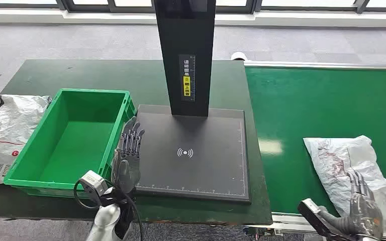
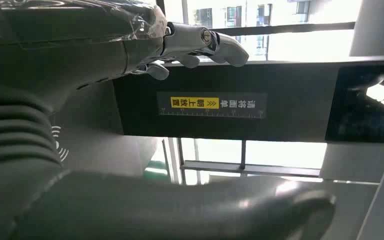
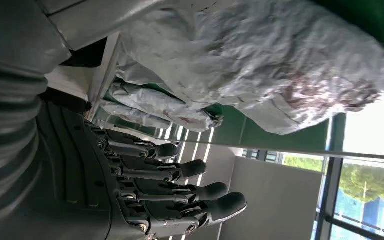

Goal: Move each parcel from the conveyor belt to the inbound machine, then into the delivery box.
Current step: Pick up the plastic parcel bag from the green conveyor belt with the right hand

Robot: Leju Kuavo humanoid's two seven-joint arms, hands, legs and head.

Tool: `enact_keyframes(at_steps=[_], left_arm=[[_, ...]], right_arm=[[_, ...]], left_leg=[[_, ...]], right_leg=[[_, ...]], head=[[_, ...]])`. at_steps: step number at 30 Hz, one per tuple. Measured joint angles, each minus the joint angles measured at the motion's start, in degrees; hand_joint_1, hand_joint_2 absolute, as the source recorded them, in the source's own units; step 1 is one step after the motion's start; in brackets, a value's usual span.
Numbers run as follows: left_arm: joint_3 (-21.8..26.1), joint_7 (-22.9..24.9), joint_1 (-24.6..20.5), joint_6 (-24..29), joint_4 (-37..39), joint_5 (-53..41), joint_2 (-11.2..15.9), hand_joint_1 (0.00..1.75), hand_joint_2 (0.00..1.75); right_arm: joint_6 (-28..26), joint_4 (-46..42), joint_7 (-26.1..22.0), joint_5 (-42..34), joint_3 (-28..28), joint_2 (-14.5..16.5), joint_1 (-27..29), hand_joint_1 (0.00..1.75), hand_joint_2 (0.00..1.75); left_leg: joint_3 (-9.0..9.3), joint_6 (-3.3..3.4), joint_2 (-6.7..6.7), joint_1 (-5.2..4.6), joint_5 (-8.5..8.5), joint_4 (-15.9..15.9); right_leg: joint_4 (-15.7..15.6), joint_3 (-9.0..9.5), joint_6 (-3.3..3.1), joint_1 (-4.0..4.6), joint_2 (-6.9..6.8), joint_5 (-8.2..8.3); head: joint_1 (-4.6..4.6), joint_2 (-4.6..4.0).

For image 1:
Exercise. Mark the silver conveyor frame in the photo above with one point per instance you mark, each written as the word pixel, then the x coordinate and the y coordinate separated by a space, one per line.
pixel 313 65

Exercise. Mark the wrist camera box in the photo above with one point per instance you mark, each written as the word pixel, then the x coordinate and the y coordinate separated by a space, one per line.
pixel 309 211
pixel 93 183

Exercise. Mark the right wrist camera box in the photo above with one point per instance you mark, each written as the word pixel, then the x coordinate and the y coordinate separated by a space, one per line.
pixel 309 211

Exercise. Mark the dark green table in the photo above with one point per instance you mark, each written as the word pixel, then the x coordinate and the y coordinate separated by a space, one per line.
pixel 113 76

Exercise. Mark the black inbound scanning machine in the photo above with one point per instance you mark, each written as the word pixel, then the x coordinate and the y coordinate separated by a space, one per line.
pixel 193 173

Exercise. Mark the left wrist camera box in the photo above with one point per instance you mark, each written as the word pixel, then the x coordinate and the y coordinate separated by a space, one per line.
pixel 93 183

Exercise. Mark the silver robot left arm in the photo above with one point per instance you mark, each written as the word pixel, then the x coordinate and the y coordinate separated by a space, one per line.
pixel 106 219

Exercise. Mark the green plastic crate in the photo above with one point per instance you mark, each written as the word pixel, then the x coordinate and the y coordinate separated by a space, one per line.
pixel 79 143

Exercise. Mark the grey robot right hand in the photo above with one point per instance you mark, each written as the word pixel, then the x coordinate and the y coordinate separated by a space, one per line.
pixel 366 216

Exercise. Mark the green conveyor belt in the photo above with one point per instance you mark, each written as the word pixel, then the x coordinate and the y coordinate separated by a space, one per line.
pixel 313 99

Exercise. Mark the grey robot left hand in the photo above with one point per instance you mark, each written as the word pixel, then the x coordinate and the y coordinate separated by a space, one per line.
pixel 126 169

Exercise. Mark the large white printed sack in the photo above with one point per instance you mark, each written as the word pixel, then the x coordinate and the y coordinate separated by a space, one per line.
pixel 6 126

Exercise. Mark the white conveyor roller end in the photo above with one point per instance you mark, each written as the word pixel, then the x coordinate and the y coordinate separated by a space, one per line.
pixel 238 56

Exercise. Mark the grey plastic parcel bag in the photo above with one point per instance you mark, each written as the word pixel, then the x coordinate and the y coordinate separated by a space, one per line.
pixel 346 156

